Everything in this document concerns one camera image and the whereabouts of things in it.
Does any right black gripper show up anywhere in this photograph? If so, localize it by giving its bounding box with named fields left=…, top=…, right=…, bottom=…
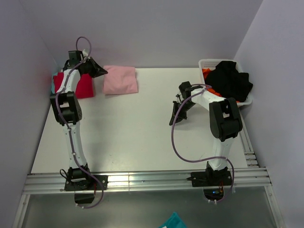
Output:
left=170, top=100, right=196, bottom=126

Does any pink t-shirt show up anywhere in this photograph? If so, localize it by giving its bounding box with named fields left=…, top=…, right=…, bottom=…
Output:
left=102, top=65, right=138, bottom=95

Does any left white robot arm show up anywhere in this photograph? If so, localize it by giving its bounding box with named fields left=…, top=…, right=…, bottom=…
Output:
left=50, top=50, right=108, bottom=190

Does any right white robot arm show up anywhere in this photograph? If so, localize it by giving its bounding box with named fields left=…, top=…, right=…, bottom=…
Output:
left=169, top=81, right=243, bottom=185

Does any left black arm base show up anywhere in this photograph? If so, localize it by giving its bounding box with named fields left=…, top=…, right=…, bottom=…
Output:
left=59, top=168, right=108, bottom=207

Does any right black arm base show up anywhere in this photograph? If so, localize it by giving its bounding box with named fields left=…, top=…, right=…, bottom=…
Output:
left=187, top=168, right=235, bottom=204

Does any red folded t-shirt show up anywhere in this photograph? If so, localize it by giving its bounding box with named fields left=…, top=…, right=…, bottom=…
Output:
left=55, top=72, right=95, bottom=99

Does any teal folded t-shirt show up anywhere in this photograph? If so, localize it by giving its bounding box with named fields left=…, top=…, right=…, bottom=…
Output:
left=50, top=72, right=58, bottom=94

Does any orange t-shirt in basket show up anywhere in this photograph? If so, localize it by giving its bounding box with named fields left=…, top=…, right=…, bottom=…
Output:
left=203, top=67, right=243, bottom=102

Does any white plastic laundry basket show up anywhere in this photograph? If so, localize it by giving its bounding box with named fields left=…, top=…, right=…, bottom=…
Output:
left=198, top=58, right=253, bottom=107

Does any black t-shirt in basket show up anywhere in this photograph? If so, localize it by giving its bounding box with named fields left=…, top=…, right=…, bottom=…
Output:
left=202, top=61, right=253, bottom=103

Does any teal cloth on floor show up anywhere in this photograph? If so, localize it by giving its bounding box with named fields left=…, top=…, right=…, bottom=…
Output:
left=159, top=212, right=187, bottom=228

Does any right side aluminium rail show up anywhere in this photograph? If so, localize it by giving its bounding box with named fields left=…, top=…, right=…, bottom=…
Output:
left=239, top=111, right=259, bottom=168

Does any aluminium mounting rail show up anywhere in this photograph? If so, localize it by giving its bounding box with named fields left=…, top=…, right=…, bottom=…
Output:
left=22, top=168, right=272, bottom=195

